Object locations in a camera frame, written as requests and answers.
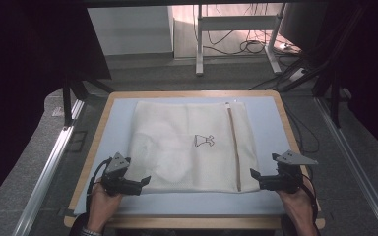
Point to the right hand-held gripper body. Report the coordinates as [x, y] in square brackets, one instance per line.
[288, 178]

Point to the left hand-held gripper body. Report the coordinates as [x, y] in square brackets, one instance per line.
[116, 165]

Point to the white mesh laundry bag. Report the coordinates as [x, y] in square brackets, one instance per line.
[177, 131]

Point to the person's right hand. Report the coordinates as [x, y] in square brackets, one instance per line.
[298, 206]

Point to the person's left hand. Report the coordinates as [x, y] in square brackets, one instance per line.
[101, 208]

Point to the light blue table mat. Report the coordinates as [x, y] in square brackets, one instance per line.
[269, 118]

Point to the black floor plate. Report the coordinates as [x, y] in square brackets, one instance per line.
[76, 141]

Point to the wooden table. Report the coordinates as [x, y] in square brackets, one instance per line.
[193, 223]

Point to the black rounded object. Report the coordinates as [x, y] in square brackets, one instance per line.
[77, 226]

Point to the black metal stand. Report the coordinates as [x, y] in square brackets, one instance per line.
[334, 98]
[67, 101]

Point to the white power strip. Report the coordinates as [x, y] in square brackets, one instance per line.
[297, 74]

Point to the white cabinet panel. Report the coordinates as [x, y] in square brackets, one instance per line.
[131, 31]

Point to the aluminium floor rail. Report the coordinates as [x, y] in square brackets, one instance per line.
[351, 150]
[50, 164]

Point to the white metal desk frame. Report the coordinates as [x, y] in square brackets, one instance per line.
[236, 23]

